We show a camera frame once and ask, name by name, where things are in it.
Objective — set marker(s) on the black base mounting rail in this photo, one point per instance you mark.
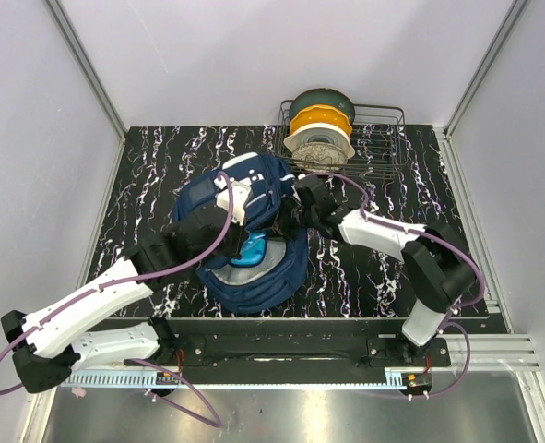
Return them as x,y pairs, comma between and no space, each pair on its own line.
259,357

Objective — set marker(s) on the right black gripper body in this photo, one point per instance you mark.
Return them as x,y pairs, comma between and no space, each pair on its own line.
292,217

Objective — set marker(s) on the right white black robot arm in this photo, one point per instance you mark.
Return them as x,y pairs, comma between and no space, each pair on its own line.
444,276

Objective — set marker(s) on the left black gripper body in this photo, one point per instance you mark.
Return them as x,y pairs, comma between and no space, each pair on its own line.
232,243

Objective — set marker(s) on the orange yellow plate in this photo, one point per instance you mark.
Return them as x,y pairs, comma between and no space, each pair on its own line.
321,113

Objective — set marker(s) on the black wire dish rack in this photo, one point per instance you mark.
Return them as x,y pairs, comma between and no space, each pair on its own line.
378,138

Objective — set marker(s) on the navy blue student backpack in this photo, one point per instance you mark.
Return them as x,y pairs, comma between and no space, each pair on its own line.
284,268

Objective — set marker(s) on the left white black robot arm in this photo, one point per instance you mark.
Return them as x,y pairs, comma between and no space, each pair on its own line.
50,345

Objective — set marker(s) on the dark green plate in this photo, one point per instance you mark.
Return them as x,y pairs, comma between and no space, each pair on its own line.
323,96

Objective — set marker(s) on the patterned beige plate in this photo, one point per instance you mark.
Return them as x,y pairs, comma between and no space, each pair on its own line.
319,156

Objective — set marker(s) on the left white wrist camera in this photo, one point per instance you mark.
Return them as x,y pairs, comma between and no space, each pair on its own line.
234,198

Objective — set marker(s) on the blue dinosaur pencil case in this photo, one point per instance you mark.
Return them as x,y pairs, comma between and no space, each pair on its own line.
252,252

